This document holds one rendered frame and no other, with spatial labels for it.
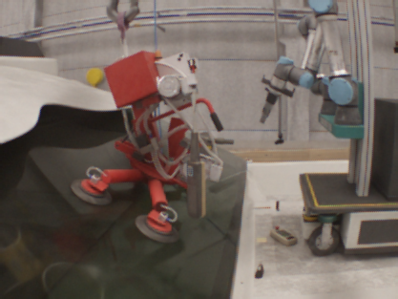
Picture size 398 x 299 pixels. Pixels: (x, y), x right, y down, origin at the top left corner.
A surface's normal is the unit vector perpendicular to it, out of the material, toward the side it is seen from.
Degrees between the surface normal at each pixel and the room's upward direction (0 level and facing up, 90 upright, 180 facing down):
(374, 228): 90
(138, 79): 90
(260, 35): 90
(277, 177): 90
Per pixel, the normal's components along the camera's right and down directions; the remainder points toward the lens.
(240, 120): -0.16, 0.17
